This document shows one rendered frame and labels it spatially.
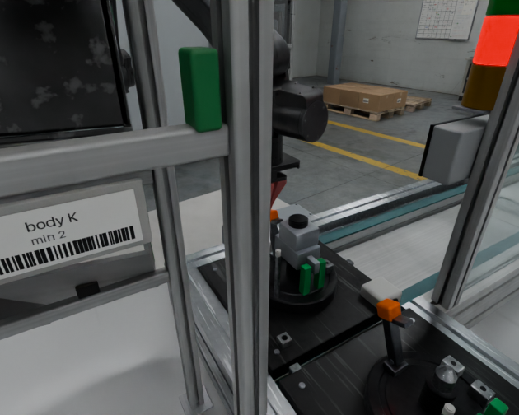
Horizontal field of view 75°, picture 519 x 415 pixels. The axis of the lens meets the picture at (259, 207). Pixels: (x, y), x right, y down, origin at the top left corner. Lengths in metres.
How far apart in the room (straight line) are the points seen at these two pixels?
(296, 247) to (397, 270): 0.30
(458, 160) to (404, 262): 0.34
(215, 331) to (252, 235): 0.35
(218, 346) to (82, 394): 0.23
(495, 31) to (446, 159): 0.15
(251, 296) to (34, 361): 0.56
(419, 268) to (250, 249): 0.62
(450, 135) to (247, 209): 0.35
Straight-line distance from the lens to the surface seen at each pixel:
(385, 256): 0.78
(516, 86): 0.49
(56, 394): 0.66
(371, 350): 0.51
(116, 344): 0.68
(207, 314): 0.55
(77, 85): 0.18
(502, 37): 0.49
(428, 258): 0.81
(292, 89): 0.48
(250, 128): 0.16
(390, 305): 0.42
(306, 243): 0.51
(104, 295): 0.39
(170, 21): 3.68
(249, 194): 0.16
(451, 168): 0.48
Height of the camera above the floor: 1.35
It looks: 28 degrees down
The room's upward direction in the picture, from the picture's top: straight up
